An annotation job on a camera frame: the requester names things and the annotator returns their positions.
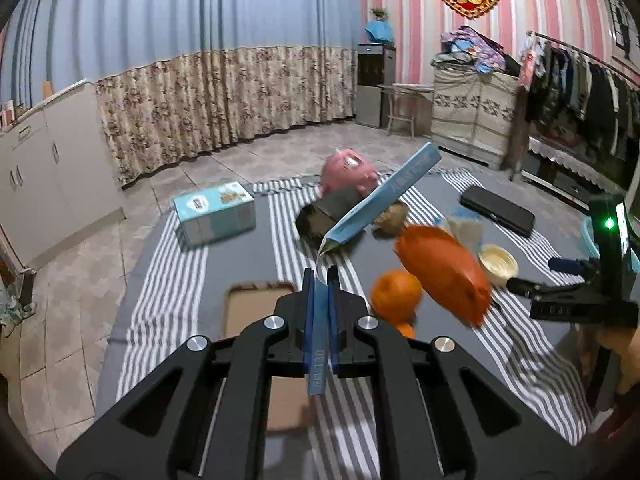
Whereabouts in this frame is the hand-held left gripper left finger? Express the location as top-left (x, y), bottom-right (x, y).
top-left (56, 267), bottom-right (331, 480)

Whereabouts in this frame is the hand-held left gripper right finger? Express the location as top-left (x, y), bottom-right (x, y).
top-left (327, 265), bottom-right (601, 480)

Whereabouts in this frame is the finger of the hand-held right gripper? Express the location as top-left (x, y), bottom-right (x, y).
top-left (547, 257), bottom-right (600, 277)
top-left (505, 276), bottom-right (593, 302)

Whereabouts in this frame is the light blue plastic basket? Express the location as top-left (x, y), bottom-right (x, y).
top-left (581, 214), bottom-right (600, 262)

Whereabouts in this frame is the orange snack packet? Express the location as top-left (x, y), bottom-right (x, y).
top-left (394, 224), bottom-right (494, 327)

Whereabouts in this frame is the long blue paper packet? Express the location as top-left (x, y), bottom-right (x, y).
top-left (316, 142), bottom-right (443, 281)

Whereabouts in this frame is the person's right hand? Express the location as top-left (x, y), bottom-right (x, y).
top-left (597, 325), bottom-right (640, 397)

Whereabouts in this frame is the white round cup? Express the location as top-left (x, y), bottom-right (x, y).
top-left (478, 244), bottom-right (519, 287)

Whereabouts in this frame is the brown cardboard sheet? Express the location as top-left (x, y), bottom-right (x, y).
top-left (224, 282), bottom-right (318, 432)

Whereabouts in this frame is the large orange tangerine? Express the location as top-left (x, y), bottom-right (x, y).
top-left (370, 269), bottom-right (424, 324)

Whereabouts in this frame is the black flat case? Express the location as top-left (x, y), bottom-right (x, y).
top-left (459, 185), bottom-right (536, 237)

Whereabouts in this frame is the grey striped blanket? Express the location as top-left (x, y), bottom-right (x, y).
top-left (94, 167), bottom-right (601, 480)

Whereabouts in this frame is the white milk carton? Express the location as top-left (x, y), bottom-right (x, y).
top-left (446, 209), bottom-right (486, 256)

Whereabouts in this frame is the low bench with lace cloth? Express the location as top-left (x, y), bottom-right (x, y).
top-left (520, 134), bottom-right (632, 212)

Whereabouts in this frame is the dark rectangular block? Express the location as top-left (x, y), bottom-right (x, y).
top-left (295, 186), bottom-right (367, 257)

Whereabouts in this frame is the brown plush toy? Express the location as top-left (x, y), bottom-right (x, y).
top-left (374, 202), bottom-right (410, 237)

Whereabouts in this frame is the light blue tissue box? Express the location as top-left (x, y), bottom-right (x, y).
top-left (173, 181), bottom-right (257, 250)

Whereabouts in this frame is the pink piggy bank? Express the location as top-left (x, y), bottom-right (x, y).
top-left (319, 148), bottom-right (379, 200)

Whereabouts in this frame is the rack of hanging clothes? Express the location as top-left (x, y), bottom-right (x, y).
top-left (517, 31), bottom-right (640, 161)

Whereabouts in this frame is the cloth-covered cabinet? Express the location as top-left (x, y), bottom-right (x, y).
top-left (430, 62), bottom-right (521, 170)

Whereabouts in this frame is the small metal stool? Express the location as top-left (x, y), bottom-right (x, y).
top-left (379, 83), bottom-right (435, 140)

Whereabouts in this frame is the pile of folded clothes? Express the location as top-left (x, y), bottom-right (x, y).
top-left (431, 26), bottom-right (522, 77)

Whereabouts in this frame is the grey water dispenser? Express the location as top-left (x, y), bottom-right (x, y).
top-left (356, 43), bottom-right (397, 129)

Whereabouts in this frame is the blue floral curtain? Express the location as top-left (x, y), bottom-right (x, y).
top-left (0, 0), bottom-right (365, 188)

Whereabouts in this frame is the blue cloth cover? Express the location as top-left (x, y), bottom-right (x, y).
top-left (364, 20), bottom-right (396, 45)

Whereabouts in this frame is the grey side cabinet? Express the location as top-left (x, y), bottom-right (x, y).
top-left (0, 79), bottom-right (127, 271)

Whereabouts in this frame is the framed wall picture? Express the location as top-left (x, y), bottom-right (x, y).
top-left (602, 0), bottom-right (640, 63)

